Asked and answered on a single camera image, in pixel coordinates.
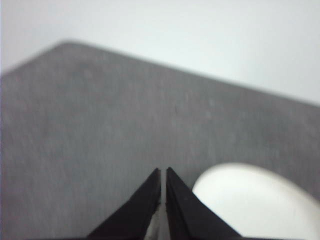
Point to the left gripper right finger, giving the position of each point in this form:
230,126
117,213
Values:
185,215

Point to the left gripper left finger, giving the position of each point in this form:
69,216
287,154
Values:
140,212

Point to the white round plate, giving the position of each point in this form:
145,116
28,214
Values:
255,205

